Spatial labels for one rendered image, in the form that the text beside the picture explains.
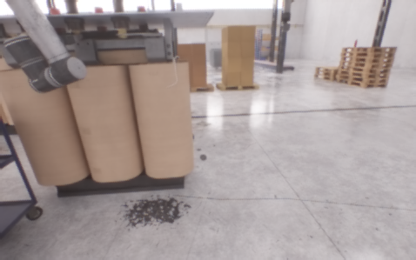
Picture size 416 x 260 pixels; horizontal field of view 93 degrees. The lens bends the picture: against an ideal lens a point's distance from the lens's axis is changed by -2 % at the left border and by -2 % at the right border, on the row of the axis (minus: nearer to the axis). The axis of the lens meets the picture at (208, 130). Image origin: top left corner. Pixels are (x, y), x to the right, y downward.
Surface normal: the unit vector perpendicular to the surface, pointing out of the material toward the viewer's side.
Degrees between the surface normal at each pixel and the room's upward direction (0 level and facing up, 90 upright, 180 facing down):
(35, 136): 90
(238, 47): 90
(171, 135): 90
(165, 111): 90
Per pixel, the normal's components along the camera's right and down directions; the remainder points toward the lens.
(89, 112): 0.12, 0.37
